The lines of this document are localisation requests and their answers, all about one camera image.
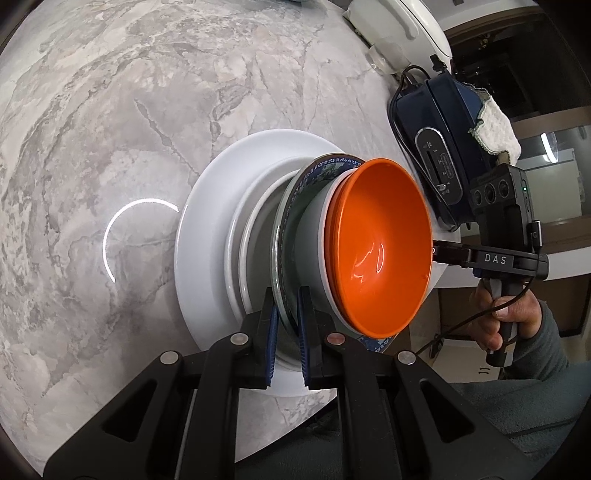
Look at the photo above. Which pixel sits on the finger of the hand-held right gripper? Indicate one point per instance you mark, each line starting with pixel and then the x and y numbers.
pixel 452 254

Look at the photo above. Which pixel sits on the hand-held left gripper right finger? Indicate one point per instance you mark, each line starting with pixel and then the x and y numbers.
pixel 304 341

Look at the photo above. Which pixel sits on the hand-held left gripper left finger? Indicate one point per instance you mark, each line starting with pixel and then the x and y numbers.
pixel 272 332

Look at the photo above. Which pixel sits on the orange bowl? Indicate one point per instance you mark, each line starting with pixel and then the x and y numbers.
pixel 383 240

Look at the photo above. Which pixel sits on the medium white plate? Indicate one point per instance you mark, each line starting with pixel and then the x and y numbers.
pixel 231 263

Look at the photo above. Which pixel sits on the blue patterned bowl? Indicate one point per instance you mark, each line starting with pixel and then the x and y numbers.
pixel 288 240

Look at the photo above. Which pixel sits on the small white plate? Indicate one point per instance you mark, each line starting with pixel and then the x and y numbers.
pixel 248 240

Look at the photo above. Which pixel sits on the white bowl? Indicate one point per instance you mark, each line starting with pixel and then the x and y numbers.
pixel 314 240

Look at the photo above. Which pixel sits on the large white plate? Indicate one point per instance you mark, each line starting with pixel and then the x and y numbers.
pixel 207 230

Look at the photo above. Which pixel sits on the person's right forearm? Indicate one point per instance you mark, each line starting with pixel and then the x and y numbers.
pixel 558 360

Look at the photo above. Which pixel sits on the person's right hand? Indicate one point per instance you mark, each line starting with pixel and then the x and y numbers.
pixel 526 314

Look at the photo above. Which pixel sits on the white cloth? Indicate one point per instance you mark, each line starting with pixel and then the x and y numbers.
pixel 496 129

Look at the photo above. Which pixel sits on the dark blue kitchen appliance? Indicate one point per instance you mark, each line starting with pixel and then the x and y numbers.
pixel 438 120

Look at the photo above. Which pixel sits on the clear glass cup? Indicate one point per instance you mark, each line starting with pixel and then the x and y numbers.
pixel 381 62

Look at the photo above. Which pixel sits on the white kitchen appliance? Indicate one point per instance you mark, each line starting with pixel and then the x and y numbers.
pixel 401 23

